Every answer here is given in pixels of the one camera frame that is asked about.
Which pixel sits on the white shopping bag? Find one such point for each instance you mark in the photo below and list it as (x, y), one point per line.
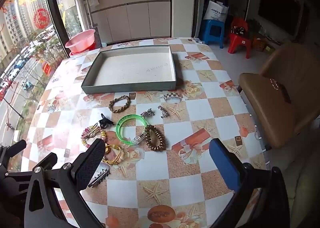
(215, 13)

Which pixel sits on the silver earring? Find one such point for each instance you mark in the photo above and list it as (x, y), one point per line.
(147, 113)
(163, 112)

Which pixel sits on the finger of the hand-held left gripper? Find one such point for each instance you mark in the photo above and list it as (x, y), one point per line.
(13, 149)
(48, 160)

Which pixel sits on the black long hair clip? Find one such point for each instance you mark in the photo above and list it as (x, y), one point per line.
(100, 178)

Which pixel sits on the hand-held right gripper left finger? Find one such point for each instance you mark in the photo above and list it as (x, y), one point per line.
(91, 160)

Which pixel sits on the pink plastic basin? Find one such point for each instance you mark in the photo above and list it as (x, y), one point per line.
(80, 40)

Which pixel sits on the grey shallow tray box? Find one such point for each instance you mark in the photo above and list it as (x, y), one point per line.
(135, 68)

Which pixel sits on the green translucent bangle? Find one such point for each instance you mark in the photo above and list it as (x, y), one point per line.
(118, 130)

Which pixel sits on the gold hairpin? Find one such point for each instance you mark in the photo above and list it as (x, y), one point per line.
(93, 129)

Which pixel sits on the tan leather chair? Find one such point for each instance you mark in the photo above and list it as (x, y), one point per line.
(270, 98)

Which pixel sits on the black hair claw clip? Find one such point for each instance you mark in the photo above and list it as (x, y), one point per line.
(103, 121)

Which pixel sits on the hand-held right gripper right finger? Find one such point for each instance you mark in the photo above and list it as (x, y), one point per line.
(225, 165)

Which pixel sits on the white cabinet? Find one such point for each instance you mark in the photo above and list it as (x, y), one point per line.
(130, 18)

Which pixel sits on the blue plastic stool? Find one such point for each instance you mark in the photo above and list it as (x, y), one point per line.
(212, 24)

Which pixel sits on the red plastic stool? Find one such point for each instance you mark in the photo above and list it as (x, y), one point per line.
(237, 39)

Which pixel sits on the red plastic basin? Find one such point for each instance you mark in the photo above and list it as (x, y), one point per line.
(93, 47)

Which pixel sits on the round red window decal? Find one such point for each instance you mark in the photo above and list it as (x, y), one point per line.
(41, 18)

